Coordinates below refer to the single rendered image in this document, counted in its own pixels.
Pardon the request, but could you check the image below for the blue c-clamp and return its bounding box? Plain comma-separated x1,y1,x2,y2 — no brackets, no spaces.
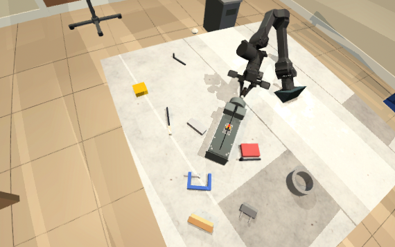
183,172,211,191

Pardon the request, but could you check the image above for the red rectangular block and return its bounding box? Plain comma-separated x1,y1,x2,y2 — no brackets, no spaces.
240,144,261,158

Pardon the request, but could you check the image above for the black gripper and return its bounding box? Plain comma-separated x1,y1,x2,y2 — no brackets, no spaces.
228,62,270,97

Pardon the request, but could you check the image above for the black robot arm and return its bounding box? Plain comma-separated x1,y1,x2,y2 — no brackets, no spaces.
236,8,297,91

